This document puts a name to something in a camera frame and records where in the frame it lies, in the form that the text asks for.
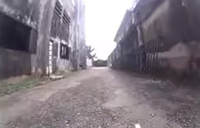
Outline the low building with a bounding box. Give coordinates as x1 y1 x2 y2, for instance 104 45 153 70
93 58 109 68

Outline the tree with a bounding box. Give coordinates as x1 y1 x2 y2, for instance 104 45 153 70
85 45 98 62

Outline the grey dirt alley road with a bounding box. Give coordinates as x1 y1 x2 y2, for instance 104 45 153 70
0 66 200 128

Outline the dark metal fence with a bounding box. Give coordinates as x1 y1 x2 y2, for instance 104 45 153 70
142 35 166 80

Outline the dark stained concrete building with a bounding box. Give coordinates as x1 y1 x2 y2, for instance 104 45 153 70
106 0 200 90

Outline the grey weathered concrete building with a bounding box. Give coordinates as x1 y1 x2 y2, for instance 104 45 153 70
0 0 89 83

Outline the grass strip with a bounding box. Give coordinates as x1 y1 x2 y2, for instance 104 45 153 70
0 74 57 100

